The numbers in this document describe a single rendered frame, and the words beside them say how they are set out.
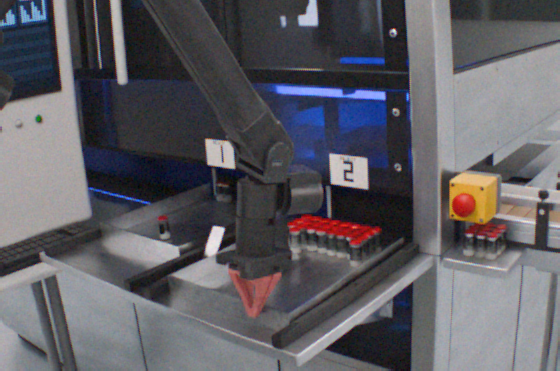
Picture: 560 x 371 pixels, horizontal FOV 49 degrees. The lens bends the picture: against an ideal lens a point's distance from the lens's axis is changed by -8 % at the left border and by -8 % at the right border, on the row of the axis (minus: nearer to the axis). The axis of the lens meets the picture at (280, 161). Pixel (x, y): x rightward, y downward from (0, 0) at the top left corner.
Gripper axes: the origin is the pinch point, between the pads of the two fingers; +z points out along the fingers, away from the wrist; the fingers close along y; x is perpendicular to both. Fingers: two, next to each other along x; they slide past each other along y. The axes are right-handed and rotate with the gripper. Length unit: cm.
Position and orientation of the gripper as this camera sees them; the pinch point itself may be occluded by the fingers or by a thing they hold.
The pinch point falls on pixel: (253, 311)
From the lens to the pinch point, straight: 99.2
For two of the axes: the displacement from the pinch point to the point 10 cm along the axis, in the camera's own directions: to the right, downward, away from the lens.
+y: 6.3, -0.6, 7.7
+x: -7.8, -1.1, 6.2
